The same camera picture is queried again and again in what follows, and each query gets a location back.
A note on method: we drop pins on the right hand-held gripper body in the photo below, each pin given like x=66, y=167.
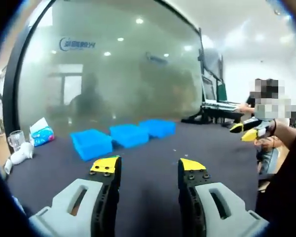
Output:
x=262, y=131

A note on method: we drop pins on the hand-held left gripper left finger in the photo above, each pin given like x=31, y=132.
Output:
x=66, y=212

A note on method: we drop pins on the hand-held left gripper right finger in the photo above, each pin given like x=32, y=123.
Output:
x=234, y=212

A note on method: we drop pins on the blue plastic bin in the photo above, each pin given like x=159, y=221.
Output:
x=129, y=135
x=91, y=145
x=159, y=128

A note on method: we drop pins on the person's right hand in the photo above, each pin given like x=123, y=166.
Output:
x=271, y=129

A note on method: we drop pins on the white keyboard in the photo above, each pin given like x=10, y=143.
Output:
x=222, y=105

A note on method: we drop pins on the green panel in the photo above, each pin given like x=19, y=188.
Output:
x=222, y=92

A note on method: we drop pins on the black workstation stand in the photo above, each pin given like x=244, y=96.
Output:
x=207, y=118

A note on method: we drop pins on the person operator on right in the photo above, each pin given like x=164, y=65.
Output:
x=281, y=197

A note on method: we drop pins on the open laptop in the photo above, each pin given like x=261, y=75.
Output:
x=208, y=90

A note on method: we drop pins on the large black monitor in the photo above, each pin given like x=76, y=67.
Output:
x=212, y=64

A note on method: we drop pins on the white curved plastic part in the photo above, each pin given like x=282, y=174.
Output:
x=22, y=154

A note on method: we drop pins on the small white tube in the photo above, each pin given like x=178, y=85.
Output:
x=8, y=166

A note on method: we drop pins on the blue tissue pack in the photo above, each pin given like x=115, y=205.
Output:
x=42, y=135

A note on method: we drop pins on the clear plastic cup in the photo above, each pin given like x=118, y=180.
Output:
x=16, y=140

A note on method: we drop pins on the black door frame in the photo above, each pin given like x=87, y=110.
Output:
x=11, y=86

